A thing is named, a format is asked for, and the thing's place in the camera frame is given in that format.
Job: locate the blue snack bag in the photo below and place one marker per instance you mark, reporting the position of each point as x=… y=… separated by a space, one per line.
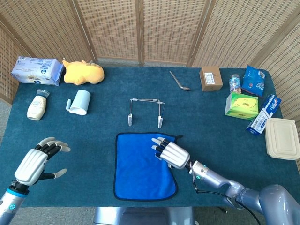
x=253 y=82

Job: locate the beige lidded food container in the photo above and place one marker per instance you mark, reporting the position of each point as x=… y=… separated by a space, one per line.
x=281 y=140

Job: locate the green tissue box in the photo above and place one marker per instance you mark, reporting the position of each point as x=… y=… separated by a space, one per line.
x=241 y=105

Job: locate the grey robot torso base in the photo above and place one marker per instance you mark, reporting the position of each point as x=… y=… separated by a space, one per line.
x=145 y=216

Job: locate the cream squeeze bottle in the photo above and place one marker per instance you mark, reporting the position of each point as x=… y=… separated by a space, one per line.
x=36 y=107

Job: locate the yellow plush toy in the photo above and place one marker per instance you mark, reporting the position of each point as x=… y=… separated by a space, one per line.
x=84 y=73

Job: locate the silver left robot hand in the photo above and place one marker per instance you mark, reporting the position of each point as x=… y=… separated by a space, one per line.
x=30 y=164

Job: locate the teal carpet table cover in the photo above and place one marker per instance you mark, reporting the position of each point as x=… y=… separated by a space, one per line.
x=82 y=140

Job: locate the wicker folding screen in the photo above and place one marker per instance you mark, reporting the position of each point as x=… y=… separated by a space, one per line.
x=173 y=28

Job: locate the blue white toothpaste box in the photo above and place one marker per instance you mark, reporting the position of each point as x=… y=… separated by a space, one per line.
x=272 y=105

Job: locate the brown cardboard box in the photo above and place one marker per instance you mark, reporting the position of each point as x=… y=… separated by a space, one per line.
x=211 y=79

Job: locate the pale purple carton box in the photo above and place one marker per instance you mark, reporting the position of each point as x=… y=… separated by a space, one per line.
x=35 y=70

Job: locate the metal spoon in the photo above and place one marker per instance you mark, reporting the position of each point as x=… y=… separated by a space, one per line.
x=186 y=88

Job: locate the small jar with colourful label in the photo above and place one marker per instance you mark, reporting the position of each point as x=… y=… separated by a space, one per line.
x=235 y=84

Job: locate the blue microfiber cloth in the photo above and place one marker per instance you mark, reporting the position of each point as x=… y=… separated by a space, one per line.
x=136 y=168

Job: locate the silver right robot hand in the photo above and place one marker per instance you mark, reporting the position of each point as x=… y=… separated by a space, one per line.
x=174 y=154

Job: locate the light blue plastic cup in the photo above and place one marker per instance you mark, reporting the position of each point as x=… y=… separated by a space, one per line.
x=80 y=100

